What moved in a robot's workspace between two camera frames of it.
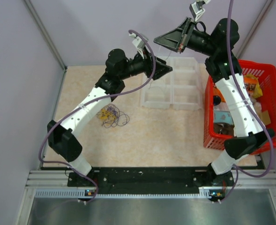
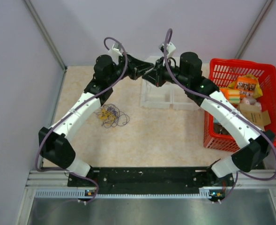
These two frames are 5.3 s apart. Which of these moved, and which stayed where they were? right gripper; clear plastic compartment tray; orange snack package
Moved: right gripper
Stayed: orange snack package; clear plastic compartment tray
